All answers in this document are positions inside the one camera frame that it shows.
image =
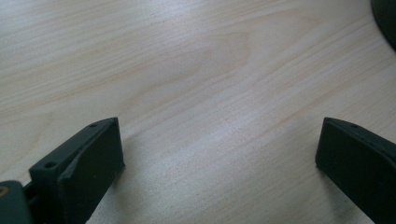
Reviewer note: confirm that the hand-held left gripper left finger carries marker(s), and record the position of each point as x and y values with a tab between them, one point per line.
84	168

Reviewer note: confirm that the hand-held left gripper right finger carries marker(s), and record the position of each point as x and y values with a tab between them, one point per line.
358	165

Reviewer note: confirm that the black mesh metal container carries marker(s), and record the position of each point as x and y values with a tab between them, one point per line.
386	17

